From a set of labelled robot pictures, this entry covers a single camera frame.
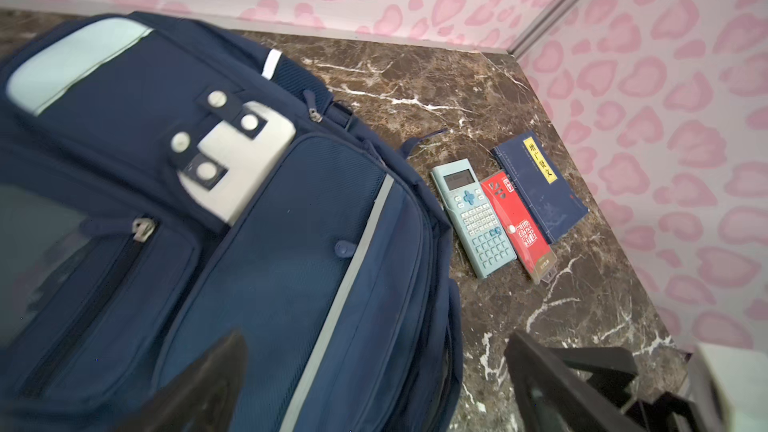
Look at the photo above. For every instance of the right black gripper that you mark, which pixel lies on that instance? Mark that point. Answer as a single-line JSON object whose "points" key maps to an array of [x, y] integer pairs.
{"points": [[611, 374]]}

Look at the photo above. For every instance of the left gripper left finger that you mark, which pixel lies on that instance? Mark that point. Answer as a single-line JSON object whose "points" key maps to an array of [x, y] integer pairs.
{"points": [[201, 398]]}

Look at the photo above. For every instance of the navy book far right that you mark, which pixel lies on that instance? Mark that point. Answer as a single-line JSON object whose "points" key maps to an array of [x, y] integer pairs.
{"points": [[546, 193]]}

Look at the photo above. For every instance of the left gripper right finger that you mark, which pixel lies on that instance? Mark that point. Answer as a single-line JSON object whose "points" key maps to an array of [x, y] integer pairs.
{"points": [[537, 375]]}

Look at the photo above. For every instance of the navy blue student backpack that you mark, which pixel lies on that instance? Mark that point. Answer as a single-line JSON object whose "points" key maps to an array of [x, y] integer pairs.
{"points": [[165, 182]]}

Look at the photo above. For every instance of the light blue scientific calculator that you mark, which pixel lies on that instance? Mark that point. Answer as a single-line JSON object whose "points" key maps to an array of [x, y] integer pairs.
{"points": [[480, 231]]}

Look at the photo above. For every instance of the red small book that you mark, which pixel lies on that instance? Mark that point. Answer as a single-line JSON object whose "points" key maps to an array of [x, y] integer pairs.
{"points": [[529, 243]]}

